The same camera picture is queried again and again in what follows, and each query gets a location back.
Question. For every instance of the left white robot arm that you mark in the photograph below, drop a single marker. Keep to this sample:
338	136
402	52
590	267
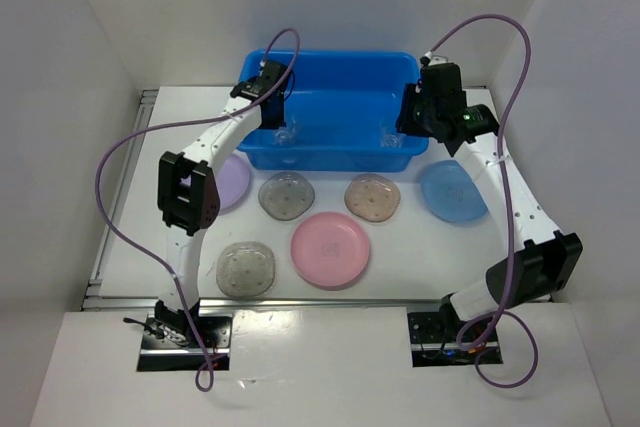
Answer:
188	196

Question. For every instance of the purple plastic plate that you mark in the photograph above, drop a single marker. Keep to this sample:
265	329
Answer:
232	181

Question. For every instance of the blue plastic bin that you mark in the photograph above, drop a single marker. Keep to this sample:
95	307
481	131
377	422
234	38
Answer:
340	98

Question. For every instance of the grey translucent plate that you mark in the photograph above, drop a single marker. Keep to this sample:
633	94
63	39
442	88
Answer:
286	196

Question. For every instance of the aluminium rail frame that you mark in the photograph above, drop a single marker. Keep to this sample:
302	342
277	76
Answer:
413	255

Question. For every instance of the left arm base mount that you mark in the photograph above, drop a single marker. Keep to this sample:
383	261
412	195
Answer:
163	351

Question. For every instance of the clear textured plate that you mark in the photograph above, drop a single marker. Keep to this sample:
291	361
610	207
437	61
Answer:
245	269

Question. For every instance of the pink plastic plate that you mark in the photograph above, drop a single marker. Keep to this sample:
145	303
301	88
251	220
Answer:
330	250

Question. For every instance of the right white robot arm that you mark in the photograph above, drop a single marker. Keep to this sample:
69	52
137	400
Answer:
537	258

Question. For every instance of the clear plastic cup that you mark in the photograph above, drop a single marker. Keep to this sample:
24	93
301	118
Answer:
390	138
287	135

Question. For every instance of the brown translucent plate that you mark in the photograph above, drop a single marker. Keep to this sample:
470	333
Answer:
372	197

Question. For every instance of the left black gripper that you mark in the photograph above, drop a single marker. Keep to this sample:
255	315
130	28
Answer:
278	121

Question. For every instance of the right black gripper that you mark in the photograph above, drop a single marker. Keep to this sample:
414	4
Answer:
412	93

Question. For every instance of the blue plastic plate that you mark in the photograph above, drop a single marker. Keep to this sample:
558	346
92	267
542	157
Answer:
450	194

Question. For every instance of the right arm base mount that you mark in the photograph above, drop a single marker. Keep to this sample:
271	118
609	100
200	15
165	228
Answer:
433	346

